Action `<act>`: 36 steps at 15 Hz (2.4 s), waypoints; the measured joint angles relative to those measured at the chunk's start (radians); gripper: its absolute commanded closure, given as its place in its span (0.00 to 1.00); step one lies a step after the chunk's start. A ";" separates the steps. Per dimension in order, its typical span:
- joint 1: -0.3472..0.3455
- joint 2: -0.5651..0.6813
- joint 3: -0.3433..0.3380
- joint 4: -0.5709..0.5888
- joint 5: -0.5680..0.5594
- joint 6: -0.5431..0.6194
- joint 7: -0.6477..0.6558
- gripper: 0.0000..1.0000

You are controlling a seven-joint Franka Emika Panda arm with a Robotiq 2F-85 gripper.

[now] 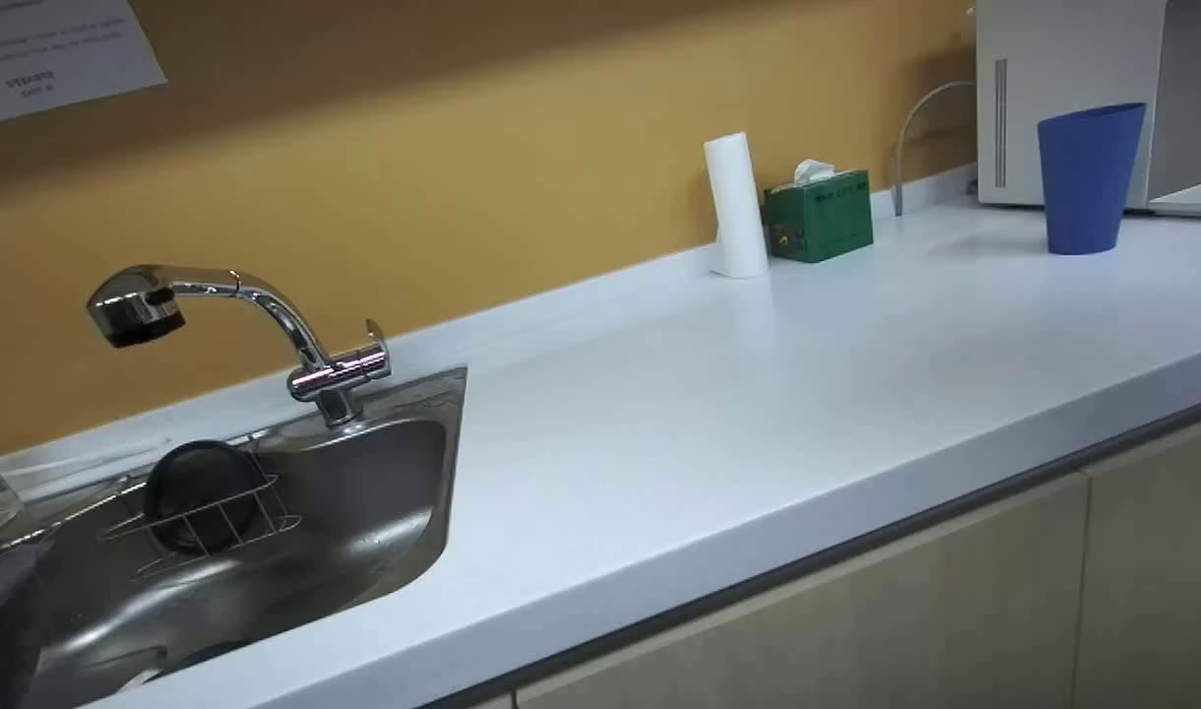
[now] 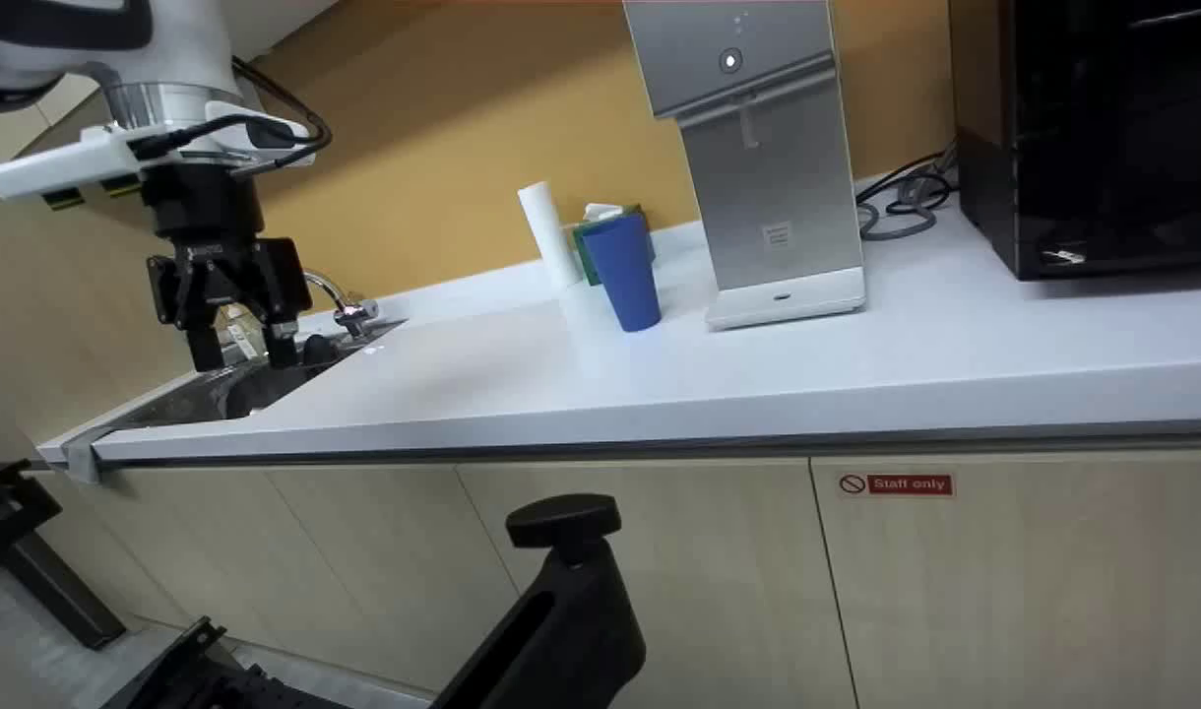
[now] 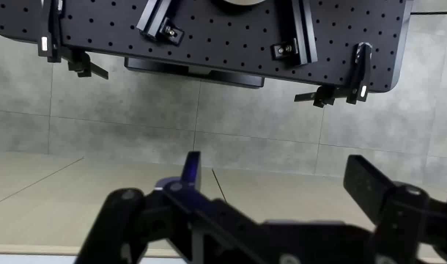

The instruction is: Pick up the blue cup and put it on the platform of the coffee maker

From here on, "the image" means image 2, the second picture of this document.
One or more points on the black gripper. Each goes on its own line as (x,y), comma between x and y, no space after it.
(200,210)

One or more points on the blue plastic cup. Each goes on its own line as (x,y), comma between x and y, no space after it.
(622,269)

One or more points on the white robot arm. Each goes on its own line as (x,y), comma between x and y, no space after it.
(166,53)

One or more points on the silver coffee maker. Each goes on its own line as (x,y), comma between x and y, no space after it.
(774,172)

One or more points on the clear glass bottle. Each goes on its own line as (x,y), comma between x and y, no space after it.
(241,331)

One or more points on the stainless steel sink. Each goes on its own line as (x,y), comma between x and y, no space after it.
(283,377)

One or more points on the chrome sink faucet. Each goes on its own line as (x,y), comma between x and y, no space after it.
(347,314)

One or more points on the metal counter edge clamp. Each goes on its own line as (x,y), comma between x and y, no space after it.
(74,458)

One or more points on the white paper roll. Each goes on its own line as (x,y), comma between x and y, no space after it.
(543,234)

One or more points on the black stand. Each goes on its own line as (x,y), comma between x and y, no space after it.
(22,536)

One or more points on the black chair base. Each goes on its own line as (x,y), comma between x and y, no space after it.
(216,676)

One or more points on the white tissue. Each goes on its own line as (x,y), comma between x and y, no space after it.
(605,210)

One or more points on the red warning sticker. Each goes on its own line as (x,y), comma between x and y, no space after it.
(894,486)

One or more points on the beige cabinet door with sticker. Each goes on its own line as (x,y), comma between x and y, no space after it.
(1031,605)

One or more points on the black microwave appliance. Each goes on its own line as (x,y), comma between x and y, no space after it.
(1094,133)

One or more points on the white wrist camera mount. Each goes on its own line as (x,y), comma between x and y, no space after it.
(59,160)

